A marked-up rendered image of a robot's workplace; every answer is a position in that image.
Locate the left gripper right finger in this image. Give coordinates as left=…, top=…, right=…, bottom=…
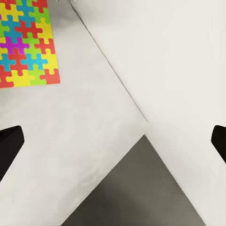
left=211, top=125, right=226, bottom=163

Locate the jigsaw puzzle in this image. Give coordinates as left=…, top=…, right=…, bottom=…
left=0, top=0, right=61, bottom=89

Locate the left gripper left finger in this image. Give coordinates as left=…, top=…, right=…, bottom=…
left=0, top=125, right=24, bottom=181

